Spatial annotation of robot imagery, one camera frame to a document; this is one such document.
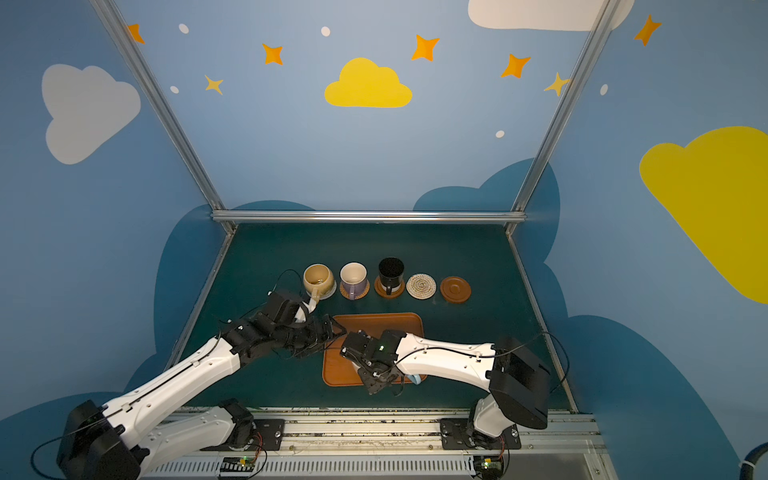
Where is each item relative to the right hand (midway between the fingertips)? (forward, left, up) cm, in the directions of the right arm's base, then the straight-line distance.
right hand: (377, 375), depth 79 cm
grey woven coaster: (+29, +18, -5) cm, 34 cm away
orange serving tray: (+2, +11, -5) cm, 12 cm away
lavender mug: (+33, +11, -1) cm, 35 cm away
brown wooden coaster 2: (+33, -25, -6) cm, 41 cm away
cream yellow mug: (+31, +23, -2) cm, 39 cm away
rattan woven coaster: (+24, +10, 0) cm, 26 cm away
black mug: (+31, -2, +3) cm, 31 cm away
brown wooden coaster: (+29, 0, -5) cm, 29 cm away
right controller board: (-18, -29, -9) cm, 35 cm away
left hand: (+7, +11, +9) cm, 16 cm away
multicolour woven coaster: (+33, -13, -6) cm, 36 cm away
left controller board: (-21, +34, -8) cm, 41 cm away
